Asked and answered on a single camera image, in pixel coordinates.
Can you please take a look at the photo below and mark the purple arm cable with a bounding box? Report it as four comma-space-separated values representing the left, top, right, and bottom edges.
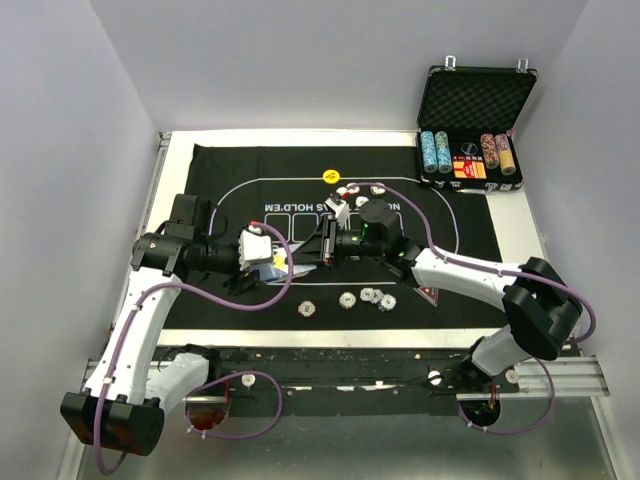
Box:
94, 221, 294, 476
344, 182, 598, 435

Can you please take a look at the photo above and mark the red orange card box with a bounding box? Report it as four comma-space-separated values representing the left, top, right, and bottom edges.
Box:
452, 155, 487, 180

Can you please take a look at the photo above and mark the blue playing card deck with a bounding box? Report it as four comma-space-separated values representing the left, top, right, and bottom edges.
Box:
250, 248, 289, 283

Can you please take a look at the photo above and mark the aluminium mounting rail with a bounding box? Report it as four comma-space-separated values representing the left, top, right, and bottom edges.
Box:
85, 345, 610, 404

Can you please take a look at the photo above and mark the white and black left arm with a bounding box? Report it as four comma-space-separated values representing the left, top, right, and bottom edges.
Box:
60, 194, 272, 456

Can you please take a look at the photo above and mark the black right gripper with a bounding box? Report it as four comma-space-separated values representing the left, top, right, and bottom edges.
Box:
286, 215, 384, 272

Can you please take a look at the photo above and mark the red white chip near edge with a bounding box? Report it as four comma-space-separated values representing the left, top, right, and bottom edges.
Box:
297, 300, 316, 318

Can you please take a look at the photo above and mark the black aluminium poker chip case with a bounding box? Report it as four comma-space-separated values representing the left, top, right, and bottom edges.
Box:
416, 55, 538, 192

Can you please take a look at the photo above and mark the yellow round dealer button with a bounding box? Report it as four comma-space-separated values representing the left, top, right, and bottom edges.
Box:
322, 169, 341, 185

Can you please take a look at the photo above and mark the blue white chip stack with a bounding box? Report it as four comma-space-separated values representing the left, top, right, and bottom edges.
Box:
378, 294, 397, 312

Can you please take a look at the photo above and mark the red triangular dealer marker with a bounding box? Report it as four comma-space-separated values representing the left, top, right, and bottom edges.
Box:
415, 287, 439, 307

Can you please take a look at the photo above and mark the blue white 5 chip far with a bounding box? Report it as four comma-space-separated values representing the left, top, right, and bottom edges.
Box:
355, 196, 369, 208

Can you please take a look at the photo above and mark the black poker table mat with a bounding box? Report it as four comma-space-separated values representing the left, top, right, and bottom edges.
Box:
166, 145, 505, 330

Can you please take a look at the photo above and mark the light blue chip row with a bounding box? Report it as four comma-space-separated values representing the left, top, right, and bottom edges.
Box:
419, 131, 438, 174

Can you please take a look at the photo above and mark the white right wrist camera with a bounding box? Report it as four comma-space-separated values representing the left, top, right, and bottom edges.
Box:
325, 194, 350, 229

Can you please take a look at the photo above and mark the purple tan chip row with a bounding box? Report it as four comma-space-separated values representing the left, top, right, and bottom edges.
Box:
495, 134, 516, 176

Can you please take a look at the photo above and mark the blue back card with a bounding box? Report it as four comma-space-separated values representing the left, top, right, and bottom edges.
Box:
284, 264, 317, 278

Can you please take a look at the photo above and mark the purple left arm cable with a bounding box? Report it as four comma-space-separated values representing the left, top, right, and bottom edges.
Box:
94, 221, 294, 476

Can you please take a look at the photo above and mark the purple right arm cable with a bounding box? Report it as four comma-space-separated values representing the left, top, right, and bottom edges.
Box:
344, 182, 598, 435

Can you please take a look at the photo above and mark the green chip row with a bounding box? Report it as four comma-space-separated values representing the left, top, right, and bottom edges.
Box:
434, 131, 452, 174

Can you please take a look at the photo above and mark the red brown chip row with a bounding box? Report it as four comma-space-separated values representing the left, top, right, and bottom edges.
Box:
480, 133, 499, 169

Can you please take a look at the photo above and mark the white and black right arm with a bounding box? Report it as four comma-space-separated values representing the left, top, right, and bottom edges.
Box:
293, 200, 583, 392

